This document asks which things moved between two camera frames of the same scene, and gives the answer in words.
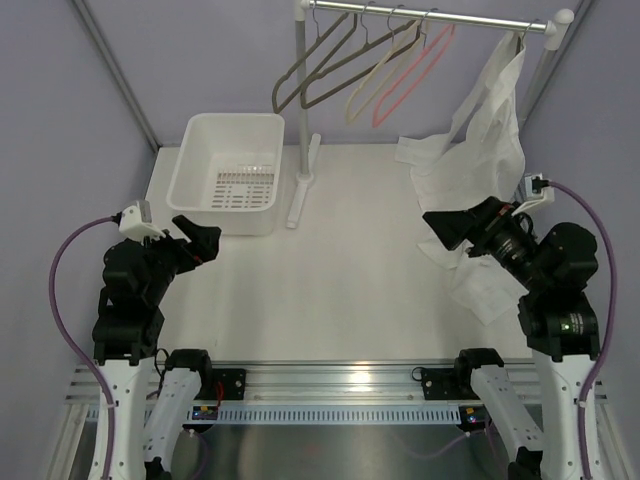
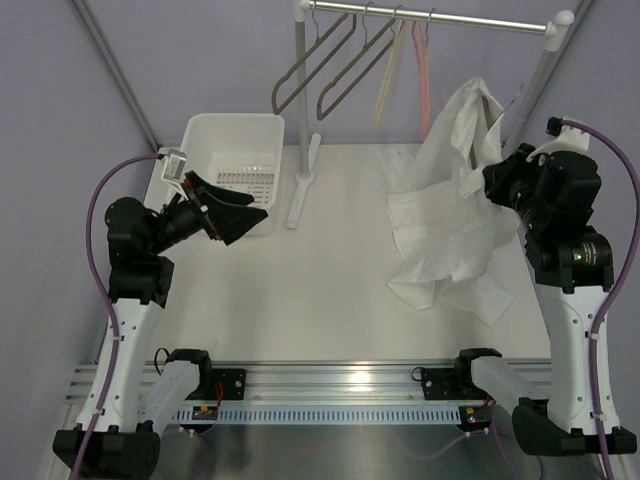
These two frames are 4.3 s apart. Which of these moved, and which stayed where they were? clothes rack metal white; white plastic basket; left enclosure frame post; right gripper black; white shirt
Moved: white shirt; right gripper black
Stayed: clothes rack metal white; left enclosure frame post; white plastic basket
